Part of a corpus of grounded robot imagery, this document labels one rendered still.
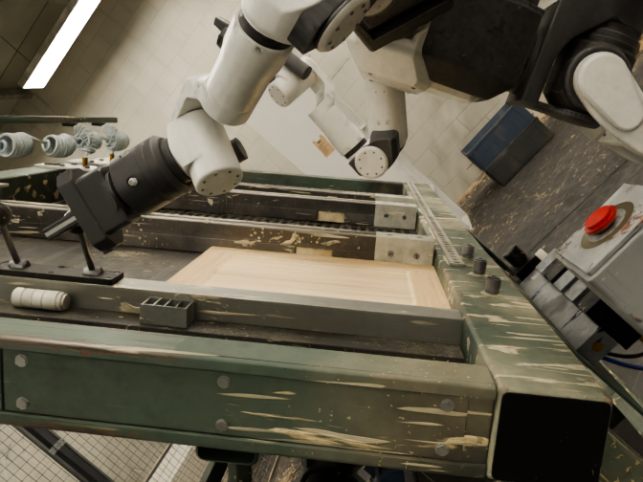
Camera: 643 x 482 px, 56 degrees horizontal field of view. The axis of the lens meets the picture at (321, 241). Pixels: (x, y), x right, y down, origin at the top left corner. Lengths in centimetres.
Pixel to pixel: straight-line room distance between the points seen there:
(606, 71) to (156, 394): 86
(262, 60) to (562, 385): 48
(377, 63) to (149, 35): 589
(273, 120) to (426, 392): 445
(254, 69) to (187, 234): 73
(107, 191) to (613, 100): 81
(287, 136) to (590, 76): 404
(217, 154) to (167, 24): 603
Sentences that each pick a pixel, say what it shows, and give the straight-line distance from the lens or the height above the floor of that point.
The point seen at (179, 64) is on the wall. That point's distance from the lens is 674.
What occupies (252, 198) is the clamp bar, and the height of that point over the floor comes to 132.
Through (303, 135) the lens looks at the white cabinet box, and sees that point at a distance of 498.
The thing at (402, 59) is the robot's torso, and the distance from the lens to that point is 103.
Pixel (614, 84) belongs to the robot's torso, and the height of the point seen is 93.
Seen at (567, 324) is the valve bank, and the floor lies 74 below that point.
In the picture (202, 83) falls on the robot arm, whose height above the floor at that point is 138.
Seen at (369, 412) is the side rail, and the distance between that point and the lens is 68.
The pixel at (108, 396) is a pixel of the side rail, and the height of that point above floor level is 121.
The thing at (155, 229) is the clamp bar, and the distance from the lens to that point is 139.
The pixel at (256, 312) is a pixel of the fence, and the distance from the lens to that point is 92.
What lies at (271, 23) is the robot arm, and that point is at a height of 134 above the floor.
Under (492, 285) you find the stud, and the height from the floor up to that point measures 87.
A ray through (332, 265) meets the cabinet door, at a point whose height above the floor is 106.
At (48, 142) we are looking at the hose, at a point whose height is 183.
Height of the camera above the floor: 119
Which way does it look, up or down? 4 degrees down
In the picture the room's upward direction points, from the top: 49 degrees counter-clockwise
